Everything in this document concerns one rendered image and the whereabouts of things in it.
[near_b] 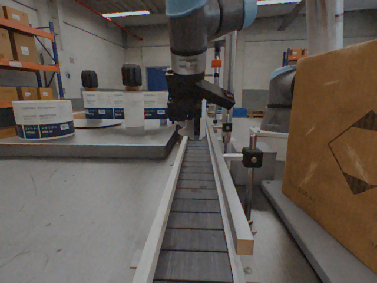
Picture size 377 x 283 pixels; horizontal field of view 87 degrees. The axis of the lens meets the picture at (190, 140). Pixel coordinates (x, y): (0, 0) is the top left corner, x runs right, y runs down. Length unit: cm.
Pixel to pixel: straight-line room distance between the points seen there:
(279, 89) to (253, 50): 791
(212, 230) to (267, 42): 861
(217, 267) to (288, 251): 15
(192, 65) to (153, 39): 895
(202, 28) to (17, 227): 48
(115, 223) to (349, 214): 37
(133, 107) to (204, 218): 65
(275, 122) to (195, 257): 61
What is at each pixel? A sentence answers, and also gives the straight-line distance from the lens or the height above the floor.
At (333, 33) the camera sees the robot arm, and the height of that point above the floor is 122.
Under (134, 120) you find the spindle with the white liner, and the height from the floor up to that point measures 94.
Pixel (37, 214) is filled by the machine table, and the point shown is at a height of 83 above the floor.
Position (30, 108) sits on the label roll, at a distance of 96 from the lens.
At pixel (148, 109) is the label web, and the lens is 109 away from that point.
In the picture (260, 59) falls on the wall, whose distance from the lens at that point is 866.
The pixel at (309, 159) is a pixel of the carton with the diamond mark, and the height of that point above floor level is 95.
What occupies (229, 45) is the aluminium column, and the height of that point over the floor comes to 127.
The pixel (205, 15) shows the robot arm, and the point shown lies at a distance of 41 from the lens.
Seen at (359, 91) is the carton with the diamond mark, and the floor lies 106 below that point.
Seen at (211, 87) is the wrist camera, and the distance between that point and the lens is 48.
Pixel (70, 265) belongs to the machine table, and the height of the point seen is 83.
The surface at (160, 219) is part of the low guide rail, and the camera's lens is 25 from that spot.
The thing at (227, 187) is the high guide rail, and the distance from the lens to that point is 22.
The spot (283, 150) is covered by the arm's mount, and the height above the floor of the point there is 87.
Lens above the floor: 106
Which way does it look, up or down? 14 degrees down
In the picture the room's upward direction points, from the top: straight up
